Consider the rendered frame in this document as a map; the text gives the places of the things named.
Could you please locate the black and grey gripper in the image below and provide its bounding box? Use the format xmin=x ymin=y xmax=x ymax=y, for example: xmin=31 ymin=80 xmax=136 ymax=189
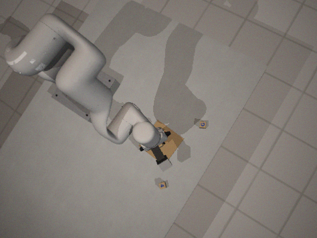
xmin=139 ymin=131 xmax=171 ymax=151

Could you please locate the tan mat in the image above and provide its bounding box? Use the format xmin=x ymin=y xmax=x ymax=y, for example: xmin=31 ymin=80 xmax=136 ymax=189
xmin=146 ymin=120 xmax=184 ymax=159

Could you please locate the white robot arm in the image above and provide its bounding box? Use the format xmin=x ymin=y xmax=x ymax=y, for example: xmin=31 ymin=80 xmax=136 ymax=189
xmin=4 ymin=13 xmax=172 ymax=172

